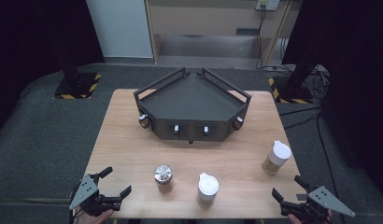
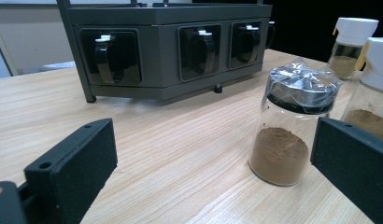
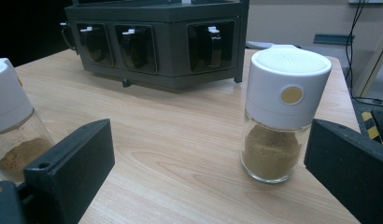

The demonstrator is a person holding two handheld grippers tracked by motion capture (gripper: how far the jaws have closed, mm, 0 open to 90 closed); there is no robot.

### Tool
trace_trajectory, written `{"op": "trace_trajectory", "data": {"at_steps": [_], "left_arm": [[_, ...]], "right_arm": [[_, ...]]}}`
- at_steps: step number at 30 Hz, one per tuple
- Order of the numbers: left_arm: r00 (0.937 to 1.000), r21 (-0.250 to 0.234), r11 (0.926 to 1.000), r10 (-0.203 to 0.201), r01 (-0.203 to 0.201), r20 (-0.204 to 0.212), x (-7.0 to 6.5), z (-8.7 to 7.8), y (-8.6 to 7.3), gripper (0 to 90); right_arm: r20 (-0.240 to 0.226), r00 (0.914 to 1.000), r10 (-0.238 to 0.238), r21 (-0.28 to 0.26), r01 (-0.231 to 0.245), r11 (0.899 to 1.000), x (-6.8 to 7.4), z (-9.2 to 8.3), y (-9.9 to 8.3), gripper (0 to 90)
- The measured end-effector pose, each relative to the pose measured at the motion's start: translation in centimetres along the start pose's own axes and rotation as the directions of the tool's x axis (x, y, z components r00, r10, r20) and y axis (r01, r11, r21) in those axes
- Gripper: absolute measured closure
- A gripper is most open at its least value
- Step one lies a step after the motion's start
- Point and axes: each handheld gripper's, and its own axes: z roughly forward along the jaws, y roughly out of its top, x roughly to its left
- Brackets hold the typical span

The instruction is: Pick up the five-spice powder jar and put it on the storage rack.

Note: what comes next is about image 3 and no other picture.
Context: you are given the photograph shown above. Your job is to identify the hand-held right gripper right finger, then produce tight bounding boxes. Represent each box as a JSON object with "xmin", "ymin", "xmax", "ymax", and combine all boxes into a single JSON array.
[{"xmin": 304, "ymin": 119, "xmax": 383, "ymax": 224}]

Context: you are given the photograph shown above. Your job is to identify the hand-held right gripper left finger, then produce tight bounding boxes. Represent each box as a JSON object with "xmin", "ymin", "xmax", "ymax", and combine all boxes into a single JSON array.
[{"xmin": 23, "ymin": 118, "xmax": 116, "ymax": 224}]

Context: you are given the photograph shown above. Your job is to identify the white-lid jar of brown powder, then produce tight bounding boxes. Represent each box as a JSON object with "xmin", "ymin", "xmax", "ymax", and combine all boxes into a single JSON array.
[{"xmin": 0, "ymin": 57, "xmax": 55, "ymax": 185}]

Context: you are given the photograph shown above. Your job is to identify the dark grey seasoning rack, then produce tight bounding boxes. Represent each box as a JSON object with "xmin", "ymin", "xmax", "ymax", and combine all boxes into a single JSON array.
[{"xmin": 60, "ymin": 0, "xmax": 250, "ymax": 93}]

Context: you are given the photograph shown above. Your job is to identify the yellow-black striped stand base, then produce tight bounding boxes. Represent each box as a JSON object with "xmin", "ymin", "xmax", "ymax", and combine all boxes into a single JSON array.
[{"xmin": 361, "ymin": 109, "xmax": 383, "ymax": 149}]

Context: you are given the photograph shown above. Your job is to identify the white-lid jar of yellowish powder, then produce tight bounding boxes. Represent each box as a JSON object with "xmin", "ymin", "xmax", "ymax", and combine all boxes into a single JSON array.
[{"xmin": 240, "ymin": 44, "xmax": 333, "ymax": 185}]

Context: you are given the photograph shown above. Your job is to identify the black curtain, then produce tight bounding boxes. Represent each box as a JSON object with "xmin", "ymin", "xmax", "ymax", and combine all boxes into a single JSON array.
[{"xmin": 0, "ymin": 0, "xmax": 74, "ymax": 67}]

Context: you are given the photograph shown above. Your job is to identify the black floor cables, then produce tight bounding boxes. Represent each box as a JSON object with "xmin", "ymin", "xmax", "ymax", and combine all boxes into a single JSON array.
[{"xmin": 351, "ymin": 95, "xmax": 383, "ymax": 109}]

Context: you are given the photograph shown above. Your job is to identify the wooden shelf frame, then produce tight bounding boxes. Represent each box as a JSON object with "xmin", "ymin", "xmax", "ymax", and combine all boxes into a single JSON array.
[{"xmin": 353, "ymin": 22, "xmax": 383, "ymax": 98}]

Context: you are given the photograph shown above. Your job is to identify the black wall cables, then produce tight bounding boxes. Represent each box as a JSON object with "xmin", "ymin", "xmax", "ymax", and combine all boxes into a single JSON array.
[{"xmin": 344, "ymin": 0, "xmax": 370, "ymax": 101}]

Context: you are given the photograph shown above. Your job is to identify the dark seasoning cup white handle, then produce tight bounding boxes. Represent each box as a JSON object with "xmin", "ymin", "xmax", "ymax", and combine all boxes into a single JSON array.
[
  {"xmin": 77, "ymin": 23, "xmax": 115, "ymax": 67},
  {"xmin": 60, "ymin": 21, "xmax": 78, "ymax": 51},
  {"xmin": 188, "ymin": 21, "xmax": 235, "ymax": 74},
  {"xmin": 115, "ymin": 25, "xmax": 157, "ymax": 74}
]

